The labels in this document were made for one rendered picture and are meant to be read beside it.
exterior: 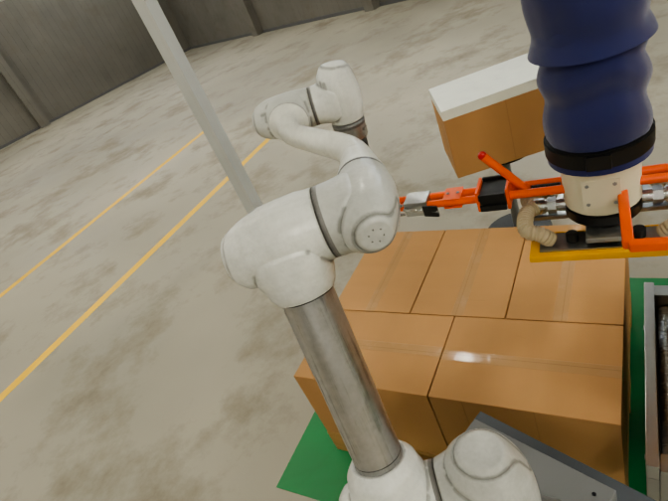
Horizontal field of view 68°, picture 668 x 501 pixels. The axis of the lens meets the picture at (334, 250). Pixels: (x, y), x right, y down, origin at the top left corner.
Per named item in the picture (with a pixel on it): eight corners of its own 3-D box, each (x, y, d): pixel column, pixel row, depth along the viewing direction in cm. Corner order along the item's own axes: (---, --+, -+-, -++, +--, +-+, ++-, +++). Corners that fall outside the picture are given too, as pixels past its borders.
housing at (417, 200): (434, 202, 144) (430, 189, 142) (429, 215, 140) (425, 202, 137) (412, 205, 148) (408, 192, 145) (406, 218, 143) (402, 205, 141)
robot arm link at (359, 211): (379, 141, 87) (308, 169, 89) (398, 191, 72) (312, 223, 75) (401, 200, 94) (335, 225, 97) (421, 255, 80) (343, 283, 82)
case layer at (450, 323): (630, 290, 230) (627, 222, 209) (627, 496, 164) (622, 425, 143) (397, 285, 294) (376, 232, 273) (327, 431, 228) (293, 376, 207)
